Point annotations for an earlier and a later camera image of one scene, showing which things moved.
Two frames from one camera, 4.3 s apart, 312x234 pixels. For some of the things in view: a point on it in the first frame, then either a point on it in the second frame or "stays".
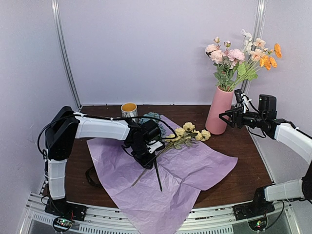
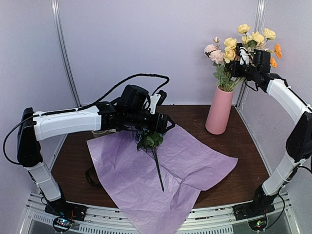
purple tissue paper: [157, 200] stays
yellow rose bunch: [183, 136] → [255, 40]
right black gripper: [237, 116] → [235, 71]
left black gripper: [146, 163] → [162, 123]
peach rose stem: [215, 52] stays
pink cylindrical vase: [222, 102] stays
